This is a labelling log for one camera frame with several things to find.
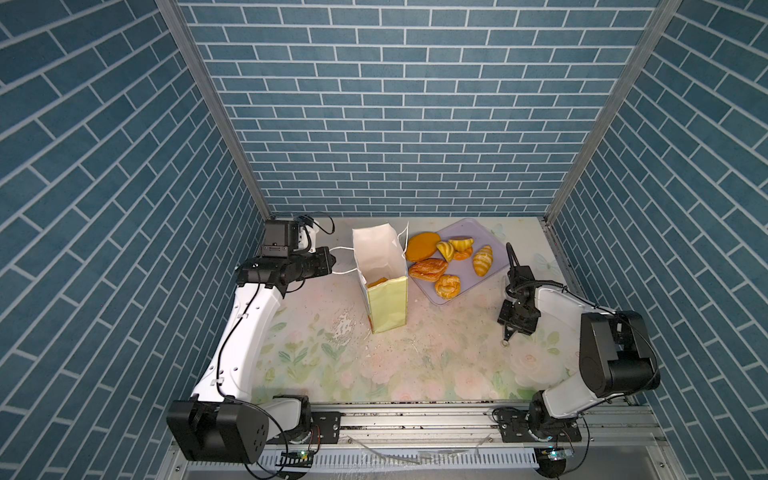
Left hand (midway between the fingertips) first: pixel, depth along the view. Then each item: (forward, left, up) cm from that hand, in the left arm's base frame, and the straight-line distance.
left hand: (335, 257), depth 76 cm
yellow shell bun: (+17, -34, -17) cm, 41 cm away
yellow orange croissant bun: (+19, -40, -19) cm, 49 cm away
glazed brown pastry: (+11, -27, -21) cm, 36 cm away
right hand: (-6, -51, -25) cm, 57 cm away
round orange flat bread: (+22, -26, -22) cm, 40 cm away
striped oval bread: (+15, -47, -22) cm, 54 cm away
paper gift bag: (+11, -12, -21) cm, 27 cm away
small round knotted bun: (+4, -33, -21) cm, 40 cm away
